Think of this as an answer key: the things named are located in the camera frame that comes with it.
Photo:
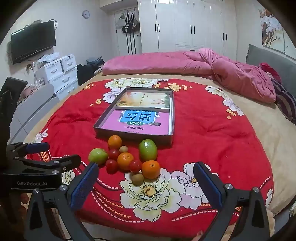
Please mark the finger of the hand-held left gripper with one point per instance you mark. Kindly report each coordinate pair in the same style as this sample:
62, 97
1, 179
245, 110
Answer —
37, 147
57, 163

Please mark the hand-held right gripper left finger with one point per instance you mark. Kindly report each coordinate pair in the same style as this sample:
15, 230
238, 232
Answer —
84, 187

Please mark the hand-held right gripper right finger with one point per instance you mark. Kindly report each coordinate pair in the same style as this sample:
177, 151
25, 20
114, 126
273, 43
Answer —
208, 185

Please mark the green apple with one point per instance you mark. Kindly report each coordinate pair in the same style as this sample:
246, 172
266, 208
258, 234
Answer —
98, 156
148, 150

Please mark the red cherry tomato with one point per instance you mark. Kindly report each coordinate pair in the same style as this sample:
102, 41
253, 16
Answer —
135, 166
112, 166
113, 154

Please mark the orange mandarin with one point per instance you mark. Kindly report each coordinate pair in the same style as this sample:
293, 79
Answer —
115, 141
125, 161
150, 169

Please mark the small brown round fruit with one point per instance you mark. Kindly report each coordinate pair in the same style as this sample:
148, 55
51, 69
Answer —
137, 179

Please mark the small pale yellow fruit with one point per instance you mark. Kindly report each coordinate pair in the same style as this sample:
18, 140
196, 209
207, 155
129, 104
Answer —
123, 149

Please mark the grey cardboard box tray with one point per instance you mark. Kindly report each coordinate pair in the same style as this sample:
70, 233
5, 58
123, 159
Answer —
99, 126

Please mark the grey cabinet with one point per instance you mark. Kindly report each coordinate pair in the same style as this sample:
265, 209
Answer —
34, 109

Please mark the red floral blanket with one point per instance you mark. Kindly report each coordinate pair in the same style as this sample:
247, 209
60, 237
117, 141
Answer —
208, 139

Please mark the white drawer chest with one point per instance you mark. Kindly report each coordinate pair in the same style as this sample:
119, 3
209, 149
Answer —
62, 78

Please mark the beige bed sheet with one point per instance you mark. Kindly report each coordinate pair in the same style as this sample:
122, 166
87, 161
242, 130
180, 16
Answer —
272, 143

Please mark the pink cover book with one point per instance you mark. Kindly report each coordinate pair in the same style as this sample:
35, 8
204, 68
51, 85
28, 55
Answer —
161, 122

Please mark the white plastic bag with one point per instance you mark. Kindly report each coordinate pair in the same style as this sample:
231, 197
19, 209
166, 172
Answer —
48, 57

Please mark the pile of dark clothes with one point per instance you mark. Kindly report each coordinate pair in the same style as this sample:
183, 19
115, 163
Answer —
94, 62

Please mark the black flat television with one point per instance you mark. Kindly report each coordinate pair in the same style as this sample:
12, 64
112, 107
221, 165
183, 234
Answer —
32, 42

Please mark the sunflower cover book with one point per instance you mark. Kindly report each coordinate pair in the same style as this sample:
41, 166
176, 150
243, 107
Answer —
143, 99

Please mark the striped pillow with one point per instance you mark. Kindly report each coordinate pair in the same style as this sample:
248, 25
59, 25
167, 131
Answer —
286, 102

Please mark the red cloth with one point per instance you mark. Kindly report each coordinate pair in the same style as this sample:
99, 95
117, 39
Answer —
269, 70

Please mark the pink quilt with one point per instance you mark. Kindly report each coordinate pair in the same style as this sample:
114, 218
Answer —
161, 62

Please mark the grey padded headboard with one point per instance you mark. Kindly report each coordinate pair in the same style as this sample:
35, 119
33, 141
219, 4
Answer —
261, 55

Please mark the white hanging bag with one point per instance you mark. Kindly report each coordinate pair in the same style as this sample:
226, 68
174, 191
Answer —
120, 22

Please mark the black striped hanging bag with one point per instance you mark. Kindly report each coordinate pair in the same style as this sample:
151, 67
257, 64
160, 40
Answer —
128, 26

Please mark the grey hanging bag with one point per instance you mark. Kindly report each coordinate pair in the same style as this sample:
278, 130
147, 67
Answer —
136, 24

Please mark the white wardrobe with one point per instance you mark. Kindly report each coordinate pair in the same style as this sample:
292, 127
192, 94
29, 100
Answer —
185, 23

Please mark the round wall clock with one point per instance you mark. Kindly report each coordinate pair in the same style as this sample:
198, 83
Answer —
86, 14

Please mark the floral wall painting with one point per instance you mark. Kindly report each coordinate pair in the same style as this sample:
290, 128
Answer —
272, 30

